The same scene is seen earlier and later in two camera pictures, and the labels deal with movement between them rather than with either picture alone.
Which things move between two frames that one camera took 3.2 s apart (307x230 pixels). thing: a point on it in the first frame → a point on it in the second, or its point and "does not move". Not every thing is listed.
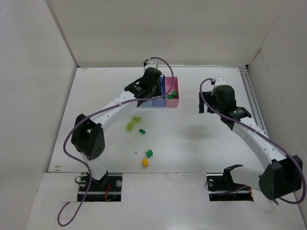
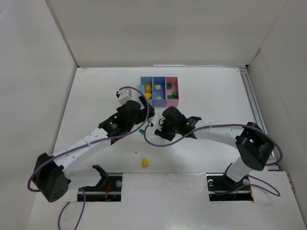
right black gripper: (205, 102) → (164, 132)
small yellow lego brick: (145, 162) does not move
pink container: (172, 102) does not move
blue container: (161, 102) does not move
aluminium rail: (253, 98) does not move
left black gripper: (150, 90) → (146, 111)
